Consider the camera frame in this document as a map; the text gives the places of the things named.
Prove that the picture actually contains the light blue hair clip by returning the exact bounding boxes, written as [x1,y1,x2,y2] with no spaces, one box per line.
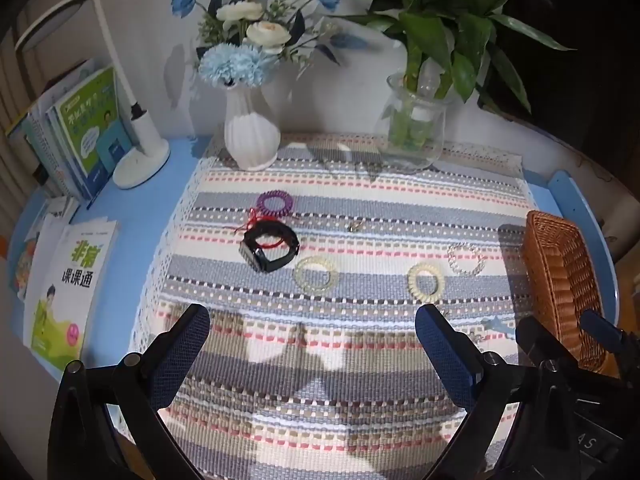
[482,316,515,340]

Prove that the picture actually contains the cream spiral hair tie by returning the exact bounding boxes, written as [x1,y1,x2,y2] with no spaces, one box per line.
[406,262,447,305]

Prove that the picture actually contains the clear bead bracelet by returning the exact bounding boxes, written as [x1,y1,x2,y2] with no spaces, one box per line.
[446,242,486,276]

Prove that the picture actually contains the clear yellowish spiral hair tie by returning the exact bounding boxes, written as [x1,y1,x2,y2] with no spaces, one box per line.
[292,254,341,295]

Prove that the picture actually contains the small metal earring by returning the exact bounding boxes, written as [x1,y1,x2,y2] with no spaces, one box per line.
[347,219,364,233]

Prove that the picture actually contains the black smartwatch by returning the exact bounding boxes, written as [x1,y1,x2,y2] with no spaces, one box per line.
[240,220,299,273]

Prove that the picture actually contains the red string bracelet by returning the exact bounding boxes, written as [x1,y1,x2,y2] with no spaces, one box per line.
[234,206,296,252]

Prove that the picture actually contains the purple spiral hair tie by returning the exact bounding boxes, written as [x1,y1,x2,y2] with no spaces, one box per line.
[255,188,294,219]

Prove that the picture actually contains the brown wicker basket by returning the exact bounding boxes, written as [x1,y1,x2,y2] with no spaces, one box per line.
[522,210,605,373]

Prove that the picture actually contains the lying green white book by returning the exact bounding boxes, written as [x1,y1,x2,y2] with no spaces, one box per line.
[23,216,118,370]

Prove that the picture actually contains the striped woven table mat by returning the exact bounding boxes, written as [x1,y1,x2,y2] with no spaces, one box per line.
[130,134,535,479]

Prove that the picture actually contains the glass vase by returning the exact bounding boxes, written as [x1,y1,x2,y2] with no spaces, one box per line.
[374,73,447,174]

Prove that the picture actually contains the white desk lamp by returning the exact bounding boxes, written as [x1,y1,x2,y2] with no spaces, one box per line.
[13,0,173,191]

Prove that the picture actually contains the standing green book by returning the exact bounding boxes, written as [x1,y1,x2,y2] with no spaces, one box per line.
[47,65,132,200]

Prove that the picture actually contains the stack of standing books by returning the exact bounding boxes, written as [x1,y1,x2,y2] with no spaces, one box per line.
[9,58,96,203]

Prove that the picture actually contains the white ribbed vase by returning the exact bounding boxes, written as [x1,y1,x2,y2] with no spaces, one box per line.
[224,84,281,171]

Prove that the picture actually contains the green leafy plant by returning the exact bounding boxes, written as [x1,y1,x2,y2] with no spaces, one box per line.
[299,0,576,116]

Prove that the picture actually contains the blue and white flower bouquet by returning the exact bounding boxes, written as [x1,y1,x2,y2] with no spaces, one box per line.
[170,0,369,88]

